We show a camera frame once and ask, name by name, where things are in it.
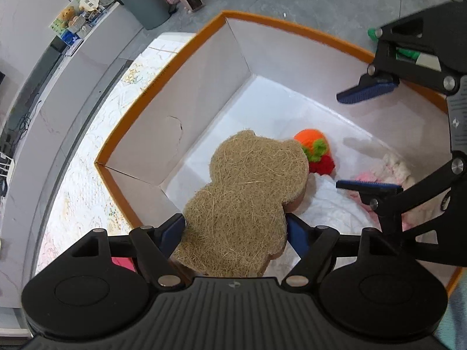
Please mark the teal patterned cloth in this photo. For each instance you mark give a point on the teal patterned cloth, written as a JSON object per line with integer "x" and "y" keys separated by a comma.
{"x": 454, "y": 313}

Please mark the small blue box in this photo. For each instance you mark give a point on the small blue box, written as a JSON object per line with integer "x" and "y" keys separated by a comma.
{"x": 69, "y": 38}

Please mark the white quilted cloth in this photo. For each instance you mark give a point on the white quilted cloth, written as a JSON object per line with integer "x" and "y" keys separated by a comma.
{"x": 328, "y": 207}

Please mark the brown teddy bear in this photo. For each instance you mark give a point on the brown teddy bear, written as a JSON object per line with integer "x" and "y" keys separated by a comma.
{"x": 66, "y": 16}

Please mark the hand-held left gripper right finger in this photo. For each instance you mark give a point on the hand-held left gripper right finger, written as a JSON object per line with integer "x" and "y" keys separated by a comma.
{"x": 297, "y": 234}

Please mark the grey trash bin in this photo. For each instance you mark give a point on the grey trash bin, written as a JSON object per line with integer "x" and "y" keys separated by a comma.
{"x": 144, "y": 0}

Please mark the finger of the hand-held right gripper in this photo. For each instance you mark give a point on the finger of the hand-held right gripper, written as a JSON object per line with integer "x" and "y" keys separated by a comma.
{"x": 365, "y": 93}
{"x": 368, "y": 187}

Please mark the orange knitted ball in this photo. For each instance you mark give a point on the orange knitted ball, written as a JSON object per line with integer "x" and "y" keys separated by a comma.
{"x": 306, "y": 137}

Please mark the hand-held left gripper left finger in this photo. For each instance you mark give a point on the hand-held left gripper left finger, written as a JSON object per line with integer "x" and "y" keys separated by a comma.
{"x": 172, "y": 234}

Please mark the pale patterned tablecloth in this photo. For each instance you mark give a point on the pale patterned tablecloth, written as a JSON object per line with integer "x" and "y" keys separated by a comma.
{"x": 109, "y": 146}

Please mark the bear-shaped brown loofah sponge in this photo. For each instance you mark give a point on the bear-shaped brown loofah sponge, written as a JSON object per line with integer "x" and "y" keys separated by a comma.
{"x": 237, "y": 197}

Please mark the green and white object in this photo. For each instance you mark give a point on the green and white object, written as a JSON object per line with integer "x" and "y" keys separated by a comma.
{"x": 373, "y": 34}

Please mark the orange cardboard box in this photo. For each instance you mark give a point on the orange cardboard box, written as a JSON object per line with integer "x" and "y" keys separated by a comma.
{"x": 204, "y": 80}

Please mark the green picture card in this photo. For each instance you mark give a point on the green picture card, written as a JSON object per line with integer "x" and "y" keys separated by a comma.
{"x": 58, "y": 25}

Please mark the pink white fluffy cloth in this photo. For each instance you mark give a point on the pink white fluffy cloth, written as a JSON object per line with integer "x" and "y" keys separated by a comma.
{"x": 394, "y": 169}

